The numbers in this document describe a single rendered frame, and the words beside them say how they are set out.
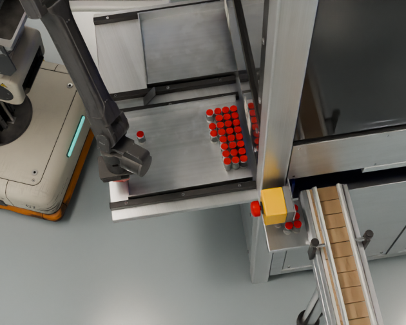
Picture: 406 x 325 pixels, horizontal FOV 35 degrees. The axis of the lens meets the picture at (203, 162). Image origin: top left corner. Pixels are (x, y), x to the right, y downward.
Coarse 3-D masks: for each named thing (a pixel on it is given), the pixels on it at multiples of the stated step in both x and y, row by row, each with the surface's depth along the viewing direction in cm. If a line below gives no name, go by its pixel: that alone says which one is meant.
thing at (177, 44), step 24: (144, 24) 199; (168, 24) 199; (192, 24) 198; (216, 24) 198; (144, 48) 195; (168, 48) 195; (192, 48) 194; (216, 48) 194; (168, 72) 191; (192, 72) 191; (216, 72) 190
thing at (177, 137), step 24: (144, 120) 185; (168, 120) 184; (192, 120) 184; (144, 144) 181; (168, 144) 181; (192, 144) 181; (216, 144) 180; (168, 168) 178; (192, 168) 178; (216, 168) 177; (240, 168) 177; (144, 192) 175; (168, 192) 173
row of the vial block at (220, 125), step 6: (216, 108) 180; (216, 114) 180; (216, 120) 179; (222, 120) 180; (216, 126) 182; (222, 126) 177; (222, 132) 177; (222, 138) 176; (222, 144) 175; (222, 150) 176; (228, 150) 176; (222, 156) 175; (228, 156) 174; (228, 162) 173; (228, 168) 175
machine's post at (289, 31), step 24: (288, 0) 96; (312, 0) 97; (288, 24) 102; (312, 24) 103; (288, 48) 108; (264, 72) 123; (288, 72) 115; (264, 96) 129; (288, 96) 122; (264, 120) 134; (288, 120) 131; (264, 144) 141; (288, 144) 142; (264, 168) 152; (264, 240) 203; (264, 264) 229
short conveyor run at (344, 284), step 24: (312, 192) 168; (336, 192) 167; (312, 216) 165; (336, 216) 165; (312, 240) 155; (336, 240) 162; (360, 240) 158; (312, 264) 168; (336, 264) 159; (360, 264) 155; (336, 288) 153; (360, 288) 157; (336, 312) 154; (360, 312) 154
